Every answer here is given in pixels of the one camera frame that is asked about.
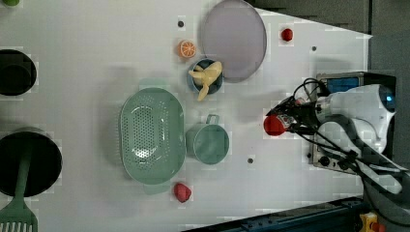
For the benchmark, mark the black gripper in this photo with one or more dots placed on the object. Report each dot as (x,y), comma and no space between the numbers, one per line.
(302,111)

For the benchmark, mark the red ketchup bottle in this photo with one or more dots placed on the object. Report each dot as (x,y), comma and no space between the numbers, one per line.
(277,124)

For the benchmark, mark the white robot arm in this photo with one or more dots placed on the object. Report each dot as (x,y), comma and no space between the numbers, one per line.
(350,127)

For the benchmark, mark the black toaster oven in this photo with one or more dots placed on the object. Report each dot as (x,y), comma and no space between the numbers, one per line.
(340,82)

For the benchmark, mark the toy strawberry near plate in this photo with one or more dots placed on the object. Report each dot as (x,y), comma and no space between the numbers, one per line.
(287,35)

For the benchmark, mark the green mug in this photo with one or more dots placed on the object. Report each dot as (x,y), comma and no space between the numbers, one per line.
(208,142)

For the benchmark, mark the lavender oval plate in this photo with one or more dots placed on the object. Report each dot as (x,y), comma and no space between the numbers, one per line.
(234,33)

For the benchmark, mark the yellow red button box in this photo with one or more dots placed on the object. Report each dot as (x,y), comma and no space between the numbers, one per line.
(371,224)

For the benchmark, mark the toy orange slice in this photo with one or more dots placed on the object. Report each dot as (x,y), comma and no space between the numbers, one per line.
(186,49)

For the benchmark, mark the toy strawberry near colander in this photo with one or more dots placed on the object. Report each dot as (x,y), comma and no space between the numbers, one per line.
(182,192)

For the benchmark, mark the green perforated colander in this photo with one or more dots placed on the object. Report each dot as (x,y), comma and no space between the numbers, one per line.
(152,135)

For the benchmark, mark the green spatula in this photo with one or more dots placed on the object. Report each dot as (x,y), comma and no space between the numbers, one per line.
(17,216)

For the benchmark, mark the green cylinder object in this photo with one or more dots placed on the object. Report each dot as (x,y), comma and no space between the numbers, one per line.
(11,3)

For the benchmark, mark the blue metal frame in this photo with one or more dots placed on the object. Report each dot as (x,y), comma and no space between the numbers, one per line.
(334,216)

